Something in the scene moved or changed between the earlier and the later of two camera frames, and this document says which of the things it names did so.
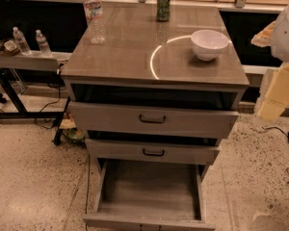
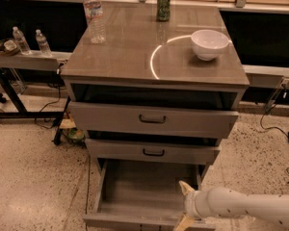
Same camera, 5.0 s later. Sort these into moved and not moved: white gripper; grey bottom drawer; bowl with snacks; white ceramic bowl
Moved: white gripper
Not moved: grey bottom drawer; white ceramic bowl; bowl with snacks
